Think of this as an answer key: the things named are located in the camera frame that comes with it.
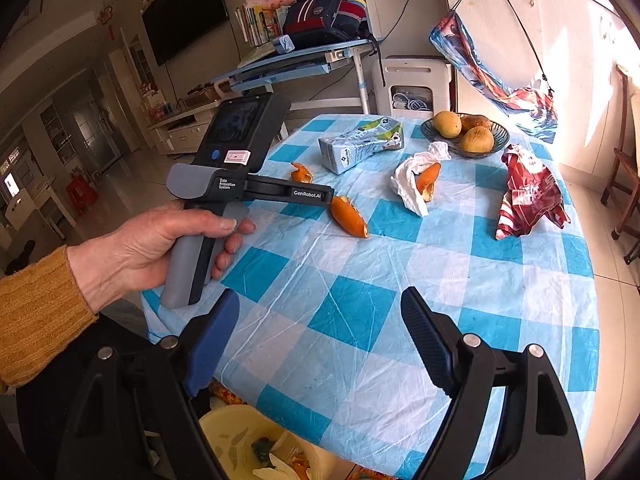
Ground white cabinet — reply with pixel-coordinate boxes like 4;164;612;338
435;0;621;171

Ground person's left forearm yellow sleeve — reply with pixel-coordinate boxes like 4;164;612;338
0;245;100;396

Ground dark fruit bowl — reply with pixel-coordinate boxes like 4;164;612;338
419;117;511;159

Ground patterned slipper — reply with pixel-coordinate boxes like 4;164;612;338
207;380;246;406

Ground white tissue with peel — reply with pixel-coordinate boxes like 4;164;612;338
390;141;452;217

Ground dark blue backpack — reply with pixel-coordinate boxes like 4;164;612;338
282;0;373;48

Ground row of books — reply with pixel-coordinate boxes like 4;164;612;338
235;2;291;48

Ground red knot wall ornament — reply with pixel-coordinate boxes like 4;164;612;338
97;4;117;40

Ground yellow plastic basin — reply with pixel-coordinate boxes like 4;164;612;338
199;405;351;480

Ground white air purifier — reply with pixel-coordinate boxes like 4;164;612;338
370;55;453;116

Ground person's left hand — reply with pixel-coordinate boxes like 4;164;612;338
66;199;257;313

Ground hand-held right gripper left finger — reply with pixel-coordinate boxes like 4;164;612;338
55;287;241;480

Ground red snack bag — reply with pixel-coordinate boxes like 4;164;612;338
495;143;571;241

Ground red plastic stool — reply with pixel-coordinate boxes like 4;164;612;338
66;177;95;204

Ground small white tissue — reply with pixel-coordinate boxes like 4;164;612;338
252;452;296;480

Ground blue checked tablecloth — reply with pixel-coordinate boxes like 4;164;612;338
140;112;601;480

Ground wooden chair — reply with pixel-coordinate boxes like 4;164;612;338
600;65;640;266

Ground large orange peel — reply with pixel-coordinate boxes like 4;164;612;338
330;195;371;239

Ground black wall television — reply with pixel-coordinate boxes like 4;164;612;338
141;0;231;67

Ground cream television cabinet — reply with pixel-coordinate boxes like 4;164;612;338
146;105;221;156

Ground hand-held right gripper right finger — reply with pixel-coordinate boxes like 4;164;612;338
400;286;586;480

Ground blue study desk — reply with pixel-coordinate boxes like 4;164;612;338
210;37;386;116

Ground white and green milk carton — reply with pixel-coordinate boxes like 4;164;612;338
318;116;405;175

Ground curled orange peel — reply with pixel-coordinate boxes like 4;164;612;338
416;161;443;203

